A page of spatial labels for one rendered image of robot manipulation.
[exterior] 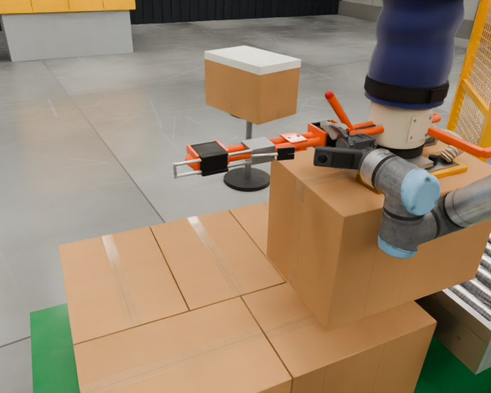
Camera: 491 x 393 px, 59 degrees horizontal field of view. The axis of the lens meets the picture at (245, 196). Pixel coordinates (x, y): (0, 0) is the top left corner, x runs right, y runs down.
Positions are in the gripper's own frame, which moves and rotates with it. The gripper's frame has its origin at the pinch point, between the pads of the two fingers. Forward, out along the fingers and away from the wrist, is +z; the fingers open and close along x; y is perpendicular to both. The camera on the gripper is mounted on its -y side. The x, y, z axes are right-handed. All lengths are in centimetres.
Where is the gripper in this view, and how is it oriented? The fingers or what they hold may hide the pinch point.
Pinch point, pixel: (319, 137)
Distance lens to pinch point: 121.4
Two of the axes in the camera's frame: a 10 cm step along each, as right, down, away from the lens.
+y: 9.0, -1.9, 3.8
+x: 0.3, -8.7, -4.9
